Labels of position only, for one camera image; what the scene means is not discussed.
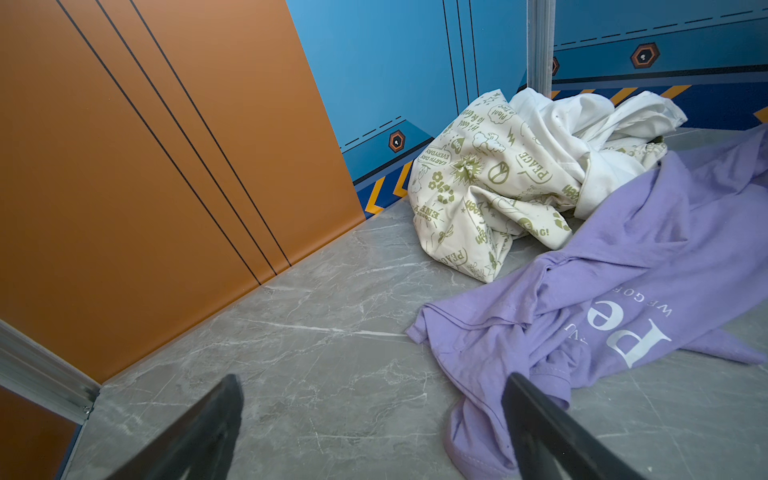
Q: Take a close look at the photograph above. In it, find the plain white cloth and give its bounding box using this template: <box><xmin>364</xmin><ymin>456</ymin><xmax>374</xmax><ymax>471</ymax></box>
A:
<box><xmin>509</xmin><ymin>88</ymin><xmax>687</xmax><ymax>219</ymax></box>

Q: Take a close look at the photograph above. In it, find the right aluminium corner post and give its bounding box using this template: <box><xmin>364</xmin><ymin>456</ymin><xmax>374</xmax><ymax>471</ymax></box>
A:
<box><xmin>526</xmin><ymin>0</ymin><xmax>556</xmax><ymax>97</ymax></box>

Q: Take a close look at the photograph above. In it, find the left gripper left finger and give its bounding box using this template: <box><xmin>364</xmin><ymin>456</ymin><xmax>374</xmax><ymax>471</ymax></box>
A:
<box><xmin>110</xmin><ymin>374</ymin><xmax>244</xmax><ymax>479</ymax></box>

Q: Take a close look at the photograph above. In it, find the left aluminium corner post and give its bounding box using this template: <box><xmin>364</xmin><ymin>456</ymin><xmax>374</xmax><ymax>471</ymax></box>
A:
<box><xmin>1</xmin><ymin>321</ymin><xmax>101</xmax><ymax>425</ymax></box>

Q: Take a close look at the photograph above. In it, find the green patterned cream cloth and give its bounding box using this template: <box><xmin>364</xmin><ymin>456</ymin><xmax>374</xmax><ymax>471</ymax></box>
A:
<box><xmin>407</xmin><ymin>88</ymin><xmax>670</xmax><ymax>284</ymax></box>

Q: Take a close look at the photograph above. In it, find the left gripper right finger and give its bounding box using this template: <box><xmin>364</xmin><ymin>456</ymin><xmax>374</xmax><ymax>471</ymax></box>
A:
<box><xmin>502</xmin><ymin>372</ymin><xmax>642</xmax><ymax>479</ymax></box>

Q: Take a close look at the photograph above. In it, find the aluminium corner post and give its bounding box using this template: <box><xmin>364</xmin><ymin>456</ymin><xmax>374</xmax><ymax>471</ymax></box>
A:
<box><xmin>526</xmin><ymin>0</ymin><xmax>556</xmax><ymax>97</ymax></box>
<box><xmin>1</xmin><ymin>321</ymin><xmax>101</xmax><ymax>425</ymax></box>

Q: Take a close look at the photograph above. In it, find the purple t-shirt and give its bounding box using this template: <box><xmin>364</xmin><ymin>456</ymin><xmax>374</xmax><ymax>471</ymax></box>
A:
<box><xmin>408</xmin><ymin>126</ymin><xmax>767</xmax><ymax>479</ymax></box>

